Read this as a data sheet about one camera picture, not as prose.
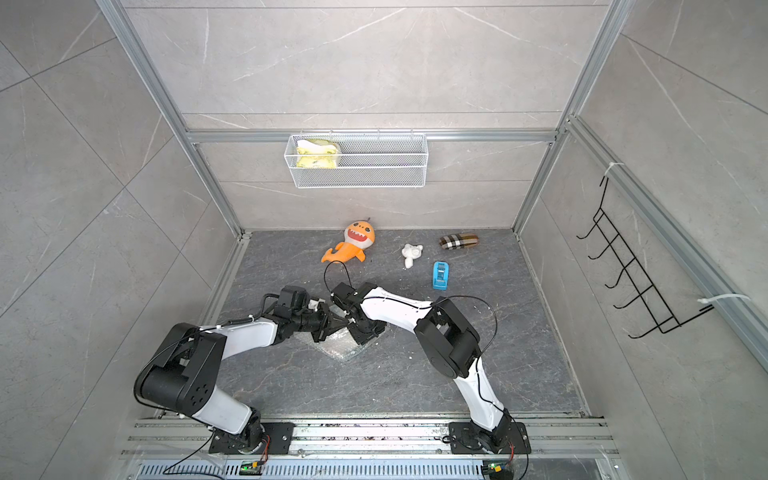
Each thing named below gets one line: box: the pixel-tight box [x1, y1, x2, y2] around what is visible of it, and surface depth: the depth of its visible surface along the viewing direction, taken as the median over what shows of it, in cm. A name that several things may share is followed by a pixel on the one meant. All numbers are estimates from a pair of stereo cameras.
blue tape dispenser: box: [432, 260, 450, 291], surface depth 105 cm
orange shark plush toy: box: [321, 220, 376, 264], surface depth 112 cm
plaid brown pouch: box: [438, 233, 479, 250], surface depth 116 cm
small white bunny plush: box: [402, 243, 423, 269], surface depth 112 cm
